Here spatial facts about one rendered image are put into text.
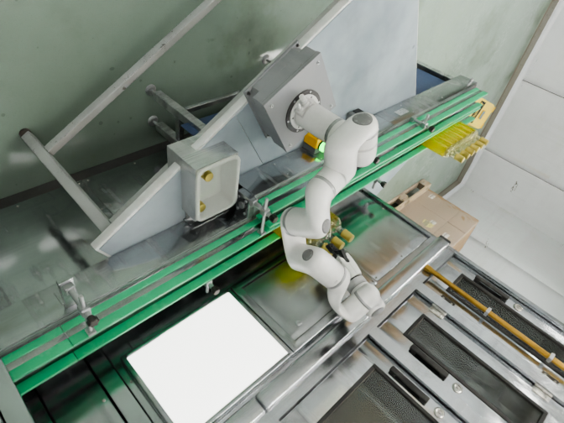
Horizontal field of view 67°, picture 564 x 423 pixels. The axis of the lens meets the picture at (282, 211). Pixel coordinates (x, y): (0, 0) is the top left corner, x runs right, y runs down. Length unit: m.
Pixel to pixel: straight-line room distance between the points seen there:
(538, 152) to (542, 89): 0.93
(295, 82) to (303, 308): 0.78
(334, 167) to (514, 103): 6.32
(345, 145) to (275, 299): 0.66
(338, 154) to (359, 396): 0.79
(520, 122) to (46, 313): 6.92
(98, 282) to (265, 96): 0.76
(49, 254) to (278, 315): 0.88
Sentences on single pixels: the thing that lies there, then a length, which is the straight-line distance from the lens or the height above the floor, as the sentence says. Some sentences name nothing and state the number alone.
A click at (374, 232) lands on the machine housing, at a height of 1.13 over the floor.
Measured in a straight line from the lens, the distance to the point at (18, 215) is 2.01.
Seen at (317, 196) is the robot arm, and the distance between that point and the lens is 1.17.
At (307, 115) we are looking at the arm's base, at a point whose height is 0.92.
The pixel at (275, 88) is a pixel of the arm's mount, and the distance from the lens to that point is 1.40.
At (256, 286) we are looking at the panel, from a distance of 1.62.
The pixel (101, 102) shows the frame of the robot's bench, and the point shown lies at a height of 0.20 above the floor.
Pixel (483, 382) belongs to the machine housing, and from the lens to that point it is 1.74.
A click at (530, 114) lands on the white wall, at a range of 7.40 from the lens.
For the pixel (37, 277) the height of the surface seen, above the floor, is 0.52.
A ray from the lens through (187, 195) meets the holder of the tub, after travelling 1.45.
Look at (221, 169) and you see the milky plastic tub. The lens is 1.51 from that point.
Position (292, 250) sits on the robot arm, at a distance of 1.28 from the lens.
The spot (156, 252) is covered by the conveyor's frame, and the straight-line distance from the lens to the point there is 1.47.
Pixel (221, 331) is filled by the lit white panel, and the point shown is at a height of 1.10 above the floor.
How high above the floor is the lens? 1.68
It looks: 28 degrees down
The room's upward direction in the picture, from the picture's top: 129 degrees clockwise
